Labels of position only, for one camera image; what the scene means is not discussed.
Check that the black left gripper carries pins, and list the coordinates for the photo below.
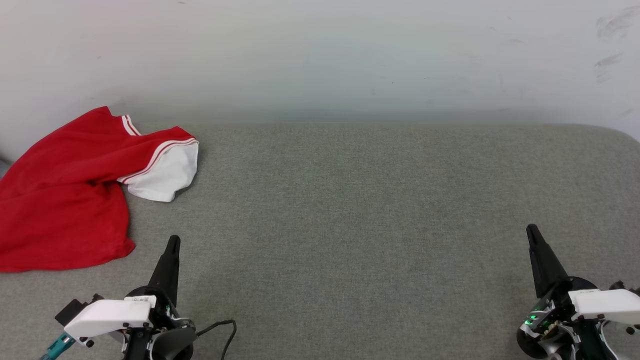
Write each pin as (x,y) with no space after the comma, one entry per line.
(170,340)

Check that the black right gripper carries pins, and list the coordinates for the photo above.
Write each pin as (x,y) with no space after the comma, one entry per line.
(545,327)

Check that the red t-shirt with white sleeves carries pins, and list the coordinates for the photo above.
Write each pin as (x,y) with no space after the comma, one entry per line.
(60,200)

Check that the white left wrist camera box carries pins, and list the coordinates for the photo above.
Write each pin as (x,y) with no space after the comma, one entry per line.
(107,315)

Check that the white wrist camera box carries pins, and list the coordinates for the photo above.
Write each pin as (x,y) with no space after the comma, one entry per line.
(607,304)
(107,315)

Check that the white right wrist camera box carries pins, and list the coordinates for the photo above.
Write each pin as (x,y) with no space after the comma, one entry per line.
(607,304)

